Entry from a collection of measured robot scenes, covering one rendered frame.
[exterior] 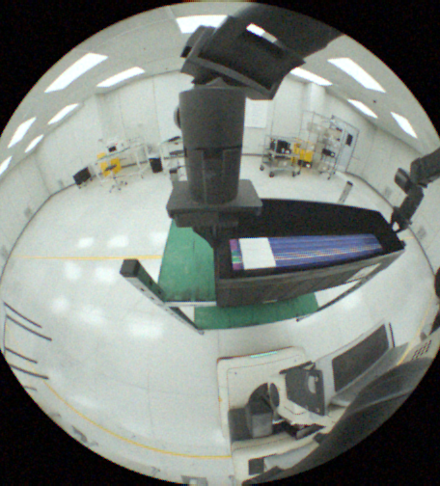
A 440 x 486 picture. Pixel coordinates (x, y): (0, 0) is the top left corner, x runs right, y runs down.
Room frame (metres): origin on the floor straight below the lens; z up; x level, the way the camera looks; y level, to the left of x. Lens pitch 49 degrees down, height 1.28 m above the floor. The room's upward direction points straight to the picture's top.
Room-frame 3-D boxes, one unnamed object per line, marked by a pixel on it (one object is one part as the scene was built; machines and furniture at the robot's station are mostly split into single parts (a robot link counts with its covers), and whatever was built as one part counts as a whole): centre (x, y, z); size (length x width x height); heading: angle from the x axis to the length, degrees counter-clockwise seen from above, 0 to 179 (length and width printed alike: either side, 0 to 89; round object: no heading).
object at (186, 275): (0.34, -0.27, 0.55); 0.91 x 0.46 x 1.10; 94
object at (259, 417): (-0.25, -0.24, 0.68); 0.28 x 0.27 x 0.25; 93
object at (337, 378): (-0.12, -0.29, 0.99); 0.28 x 0.16 x 0.22; 93
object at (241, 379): (-0.41, -0.31, 0.16); 0.67 x 0.64 x 0.25; 3
